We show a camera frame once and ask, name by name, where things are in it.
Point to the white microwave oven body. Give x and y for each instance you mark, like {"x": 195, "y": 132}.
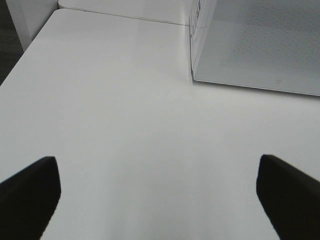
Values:
{"x": 200, "y": 18}

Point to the white microwave door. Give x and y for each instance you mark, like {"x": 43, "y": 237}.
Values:
{"x": 264, "y": 44}

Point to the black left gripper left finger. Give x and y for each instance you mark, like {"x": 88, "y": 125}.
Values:
{"x": 28, "y": 200}

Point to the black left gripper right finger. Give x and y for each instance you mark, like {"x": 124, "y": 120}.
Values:
{"x": 290, "y": 198}

